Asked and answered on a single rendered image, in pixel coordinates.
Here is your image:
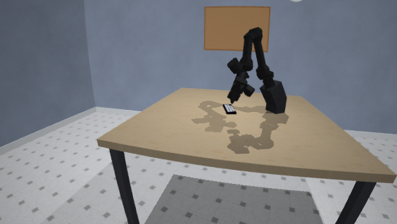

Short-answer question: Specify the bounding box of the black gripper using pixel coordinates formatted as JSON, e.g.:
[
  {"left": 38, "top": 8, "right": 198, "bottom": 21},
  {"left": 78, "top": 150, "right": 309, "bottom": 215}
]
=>
[{"left": 227, "top": 76, "right": 248, "bottom": 104}]

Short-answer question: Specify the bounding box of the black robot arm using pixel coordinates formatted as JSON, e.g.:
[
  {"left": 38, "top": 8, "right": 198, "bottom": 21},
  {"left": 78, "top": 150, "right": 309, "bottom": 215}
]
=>
[{"left": 227, "top": 27, "right": 276, "bottom": 97}]

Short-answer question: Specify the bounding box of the black keyboard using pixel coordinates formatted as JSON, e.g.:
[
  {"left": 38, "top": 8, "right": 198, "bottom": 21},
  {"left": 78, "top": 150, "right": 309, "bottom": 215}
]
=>
[{"left": 223, "top": 104, "right": 237, "bottom": 114}]

